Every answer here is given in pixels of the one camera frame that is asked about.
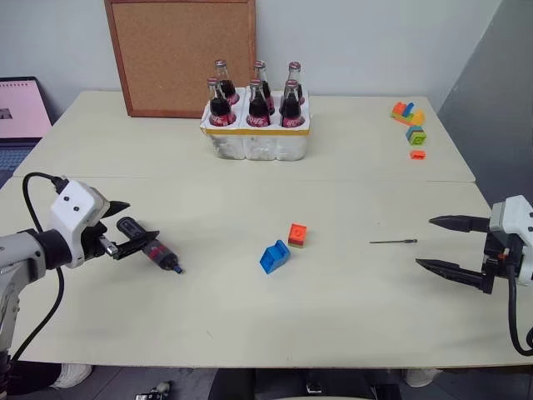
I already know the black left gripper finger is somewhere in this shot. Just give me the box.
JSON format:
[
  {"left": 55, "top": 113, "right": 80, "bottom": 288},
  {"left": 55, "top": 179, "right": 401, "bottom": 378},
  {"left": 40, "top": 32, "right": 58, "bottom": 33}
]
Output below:
[
  {"left": 112, "top": 229, "right": 161, "bottom": 261},
  {"left": 102, "top": 201, "right": 132, "bottom": 218}
]

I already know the white shoe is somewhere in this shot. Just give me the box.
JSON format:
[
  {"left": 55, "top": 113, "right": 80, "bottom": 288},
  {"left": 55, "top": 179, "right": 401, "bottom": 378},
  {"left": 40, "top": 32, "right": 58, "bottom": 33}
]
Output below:
[
  {"left": 405, "top": 367, "right": 443, "bottom": 388},
  {"left": 51, "top": 362, "right": 93, "bottom": 390}
]

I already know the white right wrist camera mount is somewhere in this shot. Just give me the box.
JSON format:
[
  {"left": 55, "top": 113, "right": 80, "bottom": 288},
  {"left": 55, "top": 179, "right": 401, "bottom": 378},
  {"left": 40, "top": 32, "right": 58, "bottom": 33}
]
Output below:
[{"left": 489, "top": 194, "right": 533, "bottom": 287}]

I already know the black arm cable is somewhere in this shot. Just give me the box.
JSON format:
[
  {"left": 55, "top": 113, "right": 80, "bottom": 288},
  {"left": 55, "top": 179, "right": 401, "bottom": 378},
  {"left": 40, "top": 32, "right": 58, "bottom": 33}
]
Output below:
[
  {"left": 11, "top": 172, "right": 70, "bottom": 364},
  {"left": 505, "top": 266, "right": 533, "bottom": 358}
]

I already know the wood framed cork board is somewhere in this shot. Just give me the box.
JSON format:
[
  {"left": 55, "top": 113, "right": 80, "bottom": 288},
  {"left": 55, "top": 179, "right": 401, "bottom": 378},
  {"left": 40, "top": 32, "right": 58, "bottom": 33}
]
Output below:
[{"left": 103, "top": 0, "right": 257, "bottom": 119}]

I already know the glass cola bottle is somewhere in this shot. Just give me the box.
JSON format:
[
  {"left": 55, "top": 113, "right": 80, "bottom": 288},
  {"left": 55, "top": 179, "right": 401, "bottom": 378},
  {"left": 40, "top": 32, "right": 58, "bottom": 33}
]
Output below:
[
  {"left": 281, "top": 79, "right": 303, "bottom": 128},
  {"left": 213, "top": 59, "right": 242, "bottom": 106},
  {"left": 252, "top": 59, "right": 276, "bottom": 116},
  {"left": 247, "top": 78, "right": 272, "bottom": 128},
  {"left": 286, "top": 61, "right": 306, "bottom": 106},
  {"left": 207, "top": 77, "right": 234, "bottom": 128}
]

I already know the blue sloped toy block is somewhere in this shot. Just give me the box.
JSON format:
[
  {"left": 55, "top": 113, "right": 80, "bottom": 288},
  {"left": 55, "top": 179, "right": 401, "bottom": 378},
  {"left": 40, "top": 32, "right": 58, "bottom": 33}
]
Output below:
[{"left": 258, "top": 239, "right": 291, "bottom": 276}]

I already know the green blue yellow block stack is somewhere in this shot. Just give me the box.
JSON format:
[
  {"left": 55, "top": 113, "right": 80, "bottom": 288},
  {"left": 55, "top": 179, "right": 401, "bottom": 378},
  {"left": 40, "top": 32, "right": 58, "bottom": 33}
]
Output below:
[{"left": 405, "top": 124, "right": 428, "bottom": 148}]

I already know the small dark floor object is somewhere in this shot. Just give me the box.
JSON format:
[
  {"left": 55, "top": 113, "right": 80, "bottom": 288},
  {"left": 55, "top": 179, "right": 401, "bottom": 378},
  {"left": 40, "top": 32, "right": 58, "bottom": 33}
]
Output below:
[{"left": 134, "top": 380, "right": 174, "bottom": 400}]

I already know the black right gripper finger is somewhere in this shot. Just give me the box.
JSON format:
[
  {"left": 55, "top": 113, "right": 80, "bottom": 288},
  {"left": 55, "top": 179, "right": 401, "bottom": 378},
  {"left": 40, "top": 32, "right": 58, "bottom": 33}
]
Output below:
[
  {"left": 415, "top": 257, "right": 486, "bottom": 293},
  {"left": 428, "top": 214, "right": 493, "bottom": 234}
]

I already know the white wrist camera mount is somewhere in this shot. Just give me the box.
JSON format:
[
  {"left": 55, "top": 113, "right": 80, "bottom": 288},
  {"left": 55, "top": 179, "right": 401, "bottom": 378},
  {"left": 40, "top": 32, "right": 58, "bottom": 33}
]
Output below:
[
  {"left": 489, "top": 194, "right": 533, "bottom": 287},
  {"left": 48, "top": 179, "right": 111, "bottom": 270}
]

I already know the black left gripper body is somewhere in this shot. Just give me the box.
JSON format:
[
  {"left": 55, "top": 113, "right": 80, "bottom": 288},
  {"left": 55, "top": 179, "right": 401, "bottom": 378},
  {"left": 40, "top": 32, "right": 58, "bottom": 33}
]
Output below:
[{"left": 80, "top": 222, "right": 122, "bottom": 265}]

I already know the open laptop pink screen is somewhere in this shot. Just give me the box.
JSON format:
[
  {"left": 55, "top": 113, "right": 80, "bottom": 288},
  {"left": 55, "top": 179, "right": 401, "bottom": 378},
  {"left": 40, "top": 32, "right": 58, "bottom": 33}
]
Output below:
[{"left": 0, "top": 76, "right": 54, "bottom": 187}]

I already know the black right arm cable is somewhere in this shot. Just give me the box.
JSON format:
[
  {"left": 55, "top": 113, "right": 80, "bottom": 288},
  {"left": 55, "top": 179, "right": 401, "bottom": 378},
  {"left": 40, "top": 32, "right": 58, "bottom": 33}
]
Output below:
[{"left": 505, "top": 266, "right": 533, "bottom": 358}]

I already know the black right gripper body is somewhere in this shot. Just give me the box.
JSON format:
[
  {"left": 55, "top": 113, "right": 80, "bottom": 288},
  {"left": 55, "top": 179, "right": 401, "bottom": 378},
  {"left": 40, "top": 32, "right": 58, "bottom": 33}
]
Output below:
[{"left": 480, "top": 231, "right": 521, "bottom": 295}]

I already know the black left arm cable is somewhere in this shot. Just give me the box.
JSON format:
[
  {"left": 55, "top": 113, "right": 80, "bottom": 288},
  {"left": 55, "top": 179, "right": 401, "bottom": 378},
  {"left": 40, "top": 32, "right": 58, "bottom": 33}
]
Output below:
[{"left": 11, "top": 172, "right": 70, "bottom": 364}]

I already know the orange and yellow toy block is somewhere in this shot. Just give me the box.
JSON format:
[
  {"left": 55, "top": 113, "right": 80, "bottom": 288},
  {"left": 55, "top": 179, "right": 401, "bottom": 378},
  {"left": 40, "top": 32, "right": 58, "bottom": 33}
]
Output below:
[{"left": 287, "top": 222, "right": 309, "bottom": 250}]

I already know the white foam bottle tray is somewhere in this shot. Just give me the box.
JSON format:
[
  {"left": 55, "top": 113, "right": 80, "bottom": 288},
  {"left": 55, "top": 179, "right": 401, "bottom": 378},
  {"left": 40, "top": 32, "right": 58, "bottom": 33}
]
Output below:
[{"left": 200, "top": 86, "right": 313, "bottom": 163}]

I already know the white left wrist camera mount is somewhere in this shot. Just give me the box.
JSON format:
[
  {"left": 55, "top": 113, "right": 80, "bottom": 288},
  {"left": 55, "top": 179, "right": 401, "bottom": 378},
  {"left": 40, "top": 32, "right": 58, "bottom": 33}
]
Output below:
[{"left": 48, "top": 179, "right": 111, "bottom": 270}]

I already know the multicolour toy block pile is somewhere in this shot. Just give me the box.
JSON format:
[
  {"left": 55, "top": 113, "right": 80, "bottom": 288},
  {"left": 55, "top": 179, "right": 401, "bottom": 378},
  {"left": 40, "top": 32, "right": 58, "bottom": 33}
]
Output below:
[{"left": 390, "top": 101, "right": 426, "bottom": 128}]

